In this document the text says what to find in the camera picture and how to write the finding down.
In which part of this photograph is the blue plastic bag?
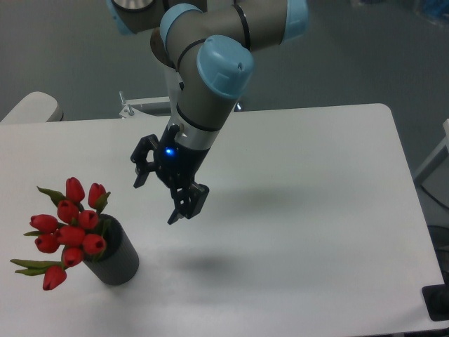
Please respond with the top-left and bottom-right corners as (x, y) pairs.
(414, 0), (448, 25)

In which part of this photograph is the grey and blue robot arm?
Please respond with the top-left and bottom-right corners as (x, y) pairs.
(107, 1), (309, 223)

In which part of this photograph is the dark grey ribbed vase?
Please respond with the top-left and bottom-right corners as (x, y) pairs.
(83, 214), (139, 286)

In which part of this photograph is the white furniture at right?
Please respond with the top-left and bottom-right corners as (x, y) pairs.
(413, 119), (448, 187)

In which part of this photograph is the white metal mounting frame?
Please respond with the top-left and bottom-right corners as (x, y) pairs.
(118, 91), (245, 119)

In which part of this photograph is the red tulip bouquet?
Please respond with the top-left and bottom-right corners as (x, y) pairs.
(11, 177), (112, 291)

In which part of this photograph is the black device at table edge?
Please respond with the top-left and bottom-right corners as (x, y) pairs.
(422, 284), (448, 322)

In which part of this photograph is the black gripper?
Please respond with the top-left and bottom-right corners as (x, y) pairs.
(130, 125), (210, 225)

